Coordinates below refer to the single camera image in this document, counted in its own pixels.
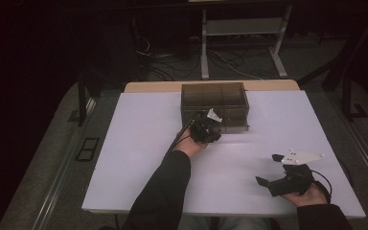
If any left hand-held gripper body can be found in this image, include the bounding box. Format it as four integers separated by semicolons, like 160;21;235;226
189;107;223;144

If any dark stand foot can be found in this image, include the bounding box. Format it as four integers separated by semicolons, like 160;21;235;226
340;76;368;123

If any white floor cable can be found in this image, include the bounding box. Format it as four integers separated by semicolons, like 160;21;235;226
209;49;264;81

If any person's left hand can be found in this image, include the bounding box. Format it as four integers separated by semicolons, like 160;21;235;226
172;127;209;159

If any black floor socket frame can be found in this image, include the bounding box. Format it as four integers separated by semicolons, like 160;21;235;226
75;137;101;163

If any left hand-held gripper cable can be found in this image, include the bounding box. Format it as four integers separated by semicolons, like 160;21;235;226
167;110;203;153

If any person's right hand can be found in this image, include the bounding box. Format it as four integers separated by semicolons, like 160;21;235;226
281;182;331;208

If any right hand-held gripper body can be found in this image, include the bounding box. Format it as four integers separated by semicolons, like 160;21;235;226
267;149;326;197

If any tangle of black floor cables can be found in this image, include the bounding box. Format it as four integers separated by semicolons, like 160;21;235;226
133;34;205;81

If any smoky clear drawer box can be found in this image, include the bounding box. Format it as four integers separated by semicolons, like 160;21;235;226
180;81;251;135

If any dark table leg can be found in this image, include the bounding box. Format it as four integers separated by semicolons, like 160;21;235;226
76;71;89;127

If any right hand-held gripper cable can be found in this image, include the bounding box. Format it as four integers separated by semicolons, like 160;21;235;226
310;168;334;204

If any hand-held gripper cable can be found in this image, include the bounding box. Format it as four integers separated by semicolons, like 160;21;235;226
310;168;334;204
167;110;203;153

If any grey metal stand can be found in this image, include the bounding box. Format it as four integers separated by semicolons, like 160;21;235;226
200;4;293;81

